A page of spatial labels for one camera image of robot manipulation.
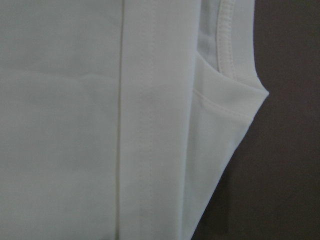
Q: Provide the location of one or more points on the cream long sleeve cat shirt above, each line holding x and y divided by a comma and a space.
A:
119, 117

